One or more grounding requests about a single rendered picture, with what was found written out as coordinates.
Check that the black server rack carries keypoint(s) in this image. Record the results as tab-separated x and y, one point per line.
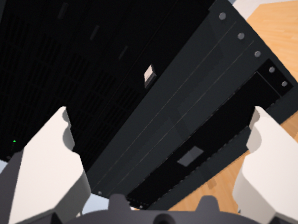
158	134

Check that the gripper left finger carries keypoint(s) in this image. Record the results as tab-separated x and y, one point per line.
45	183

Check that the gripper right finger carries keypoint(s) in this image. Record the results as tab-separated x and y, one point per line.
266	188

